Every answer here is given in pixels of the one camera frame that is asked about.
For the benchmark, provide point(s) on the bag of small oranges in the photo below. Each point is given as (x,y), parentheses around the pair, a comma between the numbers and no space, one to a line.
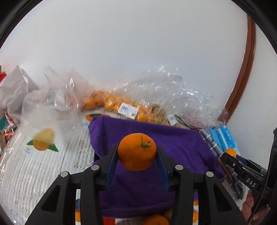
(112,103)

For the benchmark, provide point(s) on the brown wooden door frame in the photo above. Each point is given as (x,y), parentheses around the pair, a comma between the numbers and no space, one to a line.
(244,72)

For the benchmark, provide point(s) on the printed fruit table cover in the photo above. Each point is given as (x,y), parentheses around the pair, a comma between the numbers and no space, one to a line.
(26,173)

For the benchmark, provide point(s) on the brown wooden stick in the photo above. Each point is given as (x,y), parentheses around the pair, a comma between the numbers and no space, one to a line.
(228,172)

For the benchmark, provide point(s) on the orange mandarin with green stem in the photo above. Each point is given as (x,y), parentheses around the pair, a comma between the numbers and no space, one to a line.
(136,152)

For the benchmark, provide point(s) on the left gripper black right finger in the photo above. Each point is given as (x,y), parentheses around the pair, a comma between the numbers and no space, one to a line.
(175,178)

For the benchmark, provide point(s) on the white paper bag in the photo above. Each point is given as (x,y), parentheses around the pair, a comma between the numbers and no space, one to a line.
(14,88)

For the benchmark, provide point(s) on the blue tissue pack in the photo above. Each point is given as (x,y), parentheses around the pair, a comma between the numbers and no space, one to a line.
(223,137)

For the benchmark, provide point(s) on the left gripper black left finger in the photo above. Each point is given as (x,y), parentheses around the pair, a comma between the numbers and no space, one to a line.
(95,179)

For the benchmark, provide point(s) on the smooth orange mandarin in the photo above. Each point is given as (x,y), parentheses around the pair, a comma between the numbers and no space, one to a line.
(231,152)

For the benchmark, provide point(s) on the crumpled clear bag on left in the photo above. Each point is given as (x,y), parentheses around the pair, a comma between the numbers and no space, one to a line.
(57,105)

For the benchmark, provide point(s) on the large clear plastic bag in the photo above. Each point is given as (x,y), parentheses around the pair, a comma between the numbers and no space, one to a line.
(166,92)

